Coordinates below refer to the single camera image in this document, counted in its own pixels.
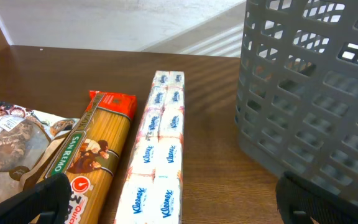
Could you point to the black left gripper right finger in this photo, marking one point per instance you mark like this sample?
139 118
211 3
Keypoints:
301 201

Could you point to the brown white cookie bag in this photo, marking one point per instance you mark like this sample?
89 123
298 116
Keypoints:
28 138

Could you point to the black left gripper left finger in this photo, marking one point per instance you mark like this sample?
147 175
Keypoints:
47 201

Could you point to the grey plastic shopping basket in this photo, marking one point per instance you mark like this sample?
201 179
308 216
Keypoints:
297 94

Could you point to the San Remo spaghetti packet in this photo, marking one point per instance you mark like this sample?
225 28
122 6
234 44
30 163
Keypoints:
91 152

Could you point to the white Kleenex tissue multipack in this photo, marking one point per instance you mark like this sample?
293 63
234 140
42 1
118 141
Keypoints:
152 190

